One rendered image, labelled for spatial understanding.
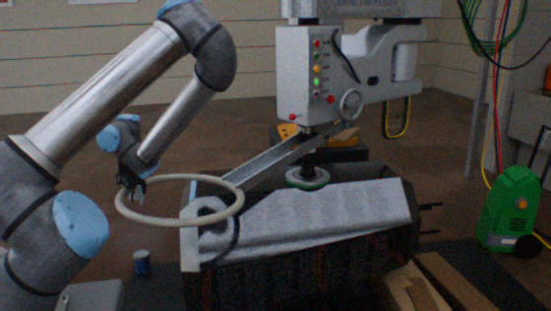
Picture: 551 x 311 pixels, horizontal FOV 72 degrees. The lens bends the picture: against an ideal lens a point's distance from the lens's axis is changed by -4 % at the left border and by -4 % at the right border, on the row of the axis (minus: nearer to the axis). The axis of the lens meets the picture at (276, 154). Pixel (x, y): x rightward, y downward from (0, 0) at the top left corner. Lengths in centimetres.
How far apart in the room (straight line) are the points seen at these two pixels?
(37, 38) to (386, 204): 725
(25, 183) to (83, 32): 717
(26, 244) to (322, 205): 126
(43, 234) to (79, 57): 726
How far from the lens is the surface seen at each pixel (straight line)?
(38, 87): 841
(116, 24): 794
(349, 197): 189
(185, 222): 135
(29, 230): 95
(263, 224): 177
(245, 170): 175
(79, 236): 92
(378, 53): 198
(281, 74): 178
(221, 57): 108
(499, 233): 305
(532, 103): 426
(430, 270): 264
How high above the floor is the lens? 156
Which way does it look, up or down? 19 degrees down
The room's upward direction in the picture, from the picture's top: 1 degrees counter-clockwise
